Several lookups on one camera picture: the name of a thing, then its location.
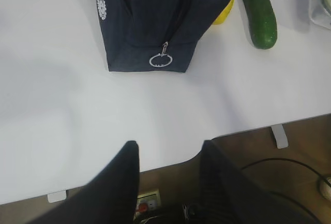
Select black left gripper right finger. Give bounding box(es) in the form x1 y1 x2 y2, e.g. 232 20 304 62
199 141 316 223

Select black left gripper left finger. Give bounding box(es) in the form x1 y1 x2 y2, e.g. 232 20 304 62
48 140 141 224

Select green cucumber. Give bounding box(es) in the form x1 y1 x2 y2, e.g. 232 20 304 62
242 0 278 50

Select yellow lemon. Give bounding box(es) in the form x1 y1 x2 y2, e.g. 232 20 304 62
213 0 235 25

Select dark blue lunch bag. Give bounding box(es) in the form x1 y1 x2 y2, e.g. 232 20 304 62
96 0 230 73

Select green lidded glass container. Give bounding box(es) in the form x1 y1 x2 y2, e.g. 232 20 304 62
309 0 330 29

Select floor power socket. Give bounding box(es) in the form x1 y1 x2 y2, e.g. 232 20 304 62
133 189 162 221

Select grey table bracket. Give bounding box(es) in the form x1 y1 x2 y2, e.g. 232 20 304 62
271 124 289 150
47 190 67 203

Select grey table bracket right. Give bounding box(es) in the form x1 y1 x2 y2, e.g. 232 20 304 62
271 124 289 150

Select black cable on floor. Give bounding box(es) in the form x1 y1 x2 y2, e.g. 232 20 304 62
240 158 331 199

